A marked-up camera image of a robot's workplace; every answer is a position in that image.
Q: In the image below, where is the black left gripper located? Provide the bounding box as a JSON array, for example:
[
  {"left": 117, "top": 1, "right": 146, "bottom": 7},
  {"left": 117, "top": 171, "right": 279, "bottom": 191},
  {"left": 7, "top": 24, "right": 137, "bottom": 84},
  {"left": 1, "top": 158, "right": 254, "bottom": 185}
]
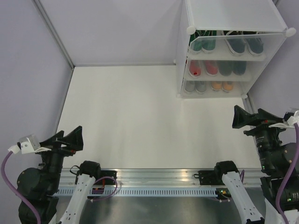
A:
[{"left": 34, "top": 125, "right": 84, "bottom": 190}]

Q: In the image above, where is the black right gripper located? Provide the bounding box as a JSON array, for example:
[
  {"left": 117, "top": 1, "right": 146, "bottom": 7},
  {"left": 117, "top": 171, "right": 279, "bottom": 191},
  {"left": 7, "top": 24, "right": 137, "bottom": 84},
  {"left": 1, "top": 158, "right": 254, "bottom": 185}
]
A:
[{"left": 233, "top": 104, "right": 290, "bottom": 170}]

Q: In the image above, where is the orange sneaker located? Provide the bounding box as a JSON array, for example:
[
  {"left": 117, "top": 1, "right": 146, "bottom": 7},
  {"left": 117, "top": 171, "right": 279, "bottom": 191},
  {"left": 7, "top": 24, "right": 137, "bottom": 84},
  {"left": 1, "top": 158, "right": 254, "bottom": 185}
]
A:
[
  {"left": 210, "top": 81, "right": 222, "bottom": 92},
  {"left": 222, "top": 81, "right": 235, "bottom": 92}
]

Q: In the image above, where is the black brown-soled shoe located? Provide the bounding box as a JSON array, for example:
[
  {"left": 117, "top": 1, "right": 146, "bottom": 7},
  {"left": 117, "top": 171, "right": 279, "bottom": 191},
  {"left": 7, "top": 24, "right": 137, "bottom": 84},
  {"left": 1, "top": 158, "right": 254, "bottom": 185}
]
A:
[
  {"left": 233, "top": 61, "right": 247, "bottom": 76},
  {"left": 218, "top": 61, "right": 233, "bottom": 77}
]

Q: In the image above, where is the grey sneaker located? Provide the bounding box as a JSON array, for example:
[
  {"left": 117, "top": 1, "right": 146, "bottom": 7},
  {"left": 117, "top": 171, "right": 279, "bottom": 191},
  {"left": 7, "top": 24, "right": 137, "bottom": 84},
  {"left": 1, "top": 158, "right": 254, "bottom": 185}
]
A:
[
  {"left": 195, "top": 81, "right": 207, "bottom": 94},
  {"left": 184, "top": 80, "right": 195, "bottom": 94}
]

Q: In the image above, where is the red sneaker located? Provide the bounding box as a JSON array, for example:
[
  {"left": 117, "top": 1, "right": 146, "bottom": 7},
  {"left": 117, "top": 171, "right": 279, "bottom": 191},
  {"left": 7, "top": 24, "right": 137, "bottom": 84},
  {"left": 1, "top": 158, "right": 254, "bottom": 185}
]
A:
[
  {"left": 189, "top": 60, "right": 201, "bottom": 77},
  {"left": 204, "top": 60, "right": 218, "bottom": 76}
]

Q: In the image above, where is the green sneaker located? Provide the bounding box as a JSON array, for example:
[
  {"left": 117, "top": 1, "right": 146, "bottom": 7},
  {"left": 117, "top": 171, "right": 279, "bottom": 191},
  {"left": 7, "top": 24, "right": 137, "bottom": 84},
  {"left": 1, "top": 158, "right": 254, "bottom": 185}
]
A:
[
  {"left": 190, "top": 39, "right": 202, "bottom": 54},
  {"left": 202, "top": 39, "right": 216, "bottom": 53}
]

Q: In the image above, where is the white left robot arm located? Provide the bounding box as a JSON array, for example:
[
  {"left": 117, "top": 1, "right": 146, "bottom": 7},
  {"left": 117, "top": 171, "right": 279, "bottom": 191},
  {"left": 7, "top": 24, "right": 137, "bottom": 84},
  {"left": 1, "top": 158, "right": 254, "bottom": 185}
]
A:
[{"left": 17, "top": 126, "right": 102, "bottom": 224}]

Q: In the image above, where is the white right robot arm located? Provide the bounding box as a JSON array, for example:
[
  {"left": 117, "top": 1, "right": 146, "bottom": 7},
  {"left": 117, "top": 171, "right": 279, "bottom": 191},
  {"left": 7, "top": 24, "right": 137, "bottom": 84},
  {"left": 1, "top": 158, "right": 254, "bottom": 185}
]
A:
[{"left": 213, "top": 105, "right": 299, "bottom": 224}]

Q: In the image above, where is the white shoe cabinet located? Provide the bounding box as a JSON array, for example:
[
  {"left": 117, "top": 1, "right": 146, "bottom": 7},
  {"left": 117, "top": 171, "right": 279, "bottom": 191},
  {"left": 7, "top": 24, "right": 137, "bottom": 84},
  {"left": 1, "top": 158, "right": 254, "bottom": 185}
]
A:
[{"left": 176, "top": 0, "right": 296, "bottom": 98}]

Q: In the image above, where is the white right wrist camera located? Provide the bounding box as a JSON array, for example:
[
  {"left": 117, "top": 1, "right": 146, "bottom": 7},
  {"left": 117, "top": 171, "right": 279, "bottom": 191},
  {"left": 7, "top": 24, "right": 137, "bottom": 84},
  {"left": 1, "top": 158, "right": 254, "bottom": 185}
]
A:
[{"left": 269, "top": 108, "right": 299, "bottom": 129}]

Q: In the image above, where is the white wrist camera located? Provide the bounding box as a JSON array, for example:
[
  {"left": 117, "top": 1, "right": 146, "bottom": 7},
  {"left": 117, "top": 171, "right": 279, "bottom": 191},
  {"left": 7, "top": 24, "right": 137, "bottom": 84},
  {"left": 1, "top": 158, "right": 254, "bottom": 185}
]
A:
[
  {"left": 8, "top": 134, "right": 51, "bottom": 154},
  {"left": 269, "top": 108, "right": 299, "bottom": 129}
]

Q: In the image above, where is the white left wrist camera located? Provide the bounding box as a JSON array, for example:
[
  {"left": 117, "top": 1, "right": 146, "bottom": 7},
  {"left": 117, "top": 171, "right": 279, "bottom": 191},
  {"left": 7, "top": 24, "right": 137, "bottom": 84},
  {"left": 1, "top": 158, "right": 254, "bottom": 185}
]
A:
[{"left": 8, "top": 134, "right": 51, "bottom": 154}]

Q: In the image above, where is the white slotted cable duct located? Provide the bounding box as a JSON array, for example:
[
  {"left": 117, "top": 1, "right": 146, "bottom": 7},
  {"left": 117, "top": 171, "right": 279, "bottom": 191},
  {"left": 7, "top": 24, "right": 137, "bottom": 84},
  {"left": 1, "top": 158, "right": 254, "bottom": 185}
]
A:
[{"left": 56, "top": 188, "right": 218, "bottom": 197}]

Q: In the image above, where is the aluminium mounting rail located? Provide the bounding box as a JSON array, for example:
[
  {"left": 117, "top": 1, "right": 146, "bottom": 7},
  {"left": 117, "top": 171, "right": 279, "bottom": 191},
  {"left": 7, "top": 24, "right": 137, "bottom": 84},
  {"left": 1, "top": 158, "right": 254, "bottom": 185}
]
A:
[{"left": 59, "top": 168, "right": 266, "bottom": 188}]

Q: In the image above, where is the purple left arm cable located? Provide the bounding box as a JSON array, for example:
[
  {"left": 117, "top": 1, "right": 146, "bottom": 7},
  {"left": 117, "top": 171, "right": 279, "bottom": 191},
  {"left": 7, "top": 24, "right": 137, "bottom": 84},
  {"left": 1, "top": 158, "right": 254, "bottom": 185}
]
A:
[{"left": 0, "top": 150, "right": 42, "bottom": 224}]

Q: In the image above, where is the aluminium corner frame post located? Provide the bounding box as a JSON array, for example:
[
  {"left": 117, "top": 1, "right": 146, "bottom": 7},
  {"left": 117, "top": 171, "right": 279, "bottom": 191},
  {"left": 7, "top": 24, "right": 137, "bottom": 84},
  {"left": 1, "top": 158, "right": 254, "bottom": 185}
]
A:
[{"left": 32, "top": 0, "right": 75, "bottom": 70}]

